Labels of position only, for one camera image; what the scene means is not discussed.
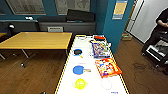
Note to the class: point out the colourful game box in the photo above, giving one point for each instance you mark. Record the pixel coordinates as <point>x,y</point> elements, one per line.
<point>100,50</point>

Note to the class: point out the red flat object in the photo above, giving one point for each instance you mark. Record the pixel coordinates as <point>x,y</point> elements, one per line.
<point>99,37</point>

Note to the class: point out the dark grey sofa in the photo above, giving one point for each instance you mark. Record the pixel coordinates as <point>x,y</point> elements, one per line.
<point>73,25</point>

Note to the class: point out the white decorated table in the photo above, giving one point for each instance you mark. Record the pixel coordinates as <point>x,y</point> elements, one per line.
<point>91,75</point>

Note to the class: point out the orange and white game box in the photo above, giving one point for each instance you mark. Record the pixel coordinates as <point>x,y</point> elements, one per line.
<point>107,67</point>

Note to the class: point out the interior glass window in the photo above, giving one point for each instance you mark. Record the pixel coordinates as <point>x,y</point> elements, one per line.
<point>2,8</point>
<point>71,6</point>
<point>26,6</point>

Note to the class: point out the cardboard box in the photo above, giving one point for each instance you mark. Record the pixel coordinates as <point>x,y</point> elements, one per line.
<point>126,37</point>

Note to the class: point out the wooden table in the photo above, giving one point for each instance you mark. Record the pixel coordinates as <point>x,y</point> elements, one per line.
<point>36,40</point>

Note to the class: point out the wooden door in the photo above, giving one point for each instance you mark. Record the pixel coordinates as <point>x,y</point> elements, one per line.
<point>130,16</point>

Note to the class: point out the small white ledge object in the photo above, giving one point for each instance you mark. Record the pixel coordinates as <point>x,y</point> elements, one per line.
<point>29,18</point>

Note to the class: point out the black wheeled cart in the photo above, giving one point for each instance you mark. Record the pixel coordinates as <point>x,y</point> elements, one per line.
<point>156,55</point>

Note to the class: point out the yellow wall sign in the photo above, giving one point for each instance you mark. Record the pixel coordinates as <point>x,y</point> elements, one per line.
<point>120,10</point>

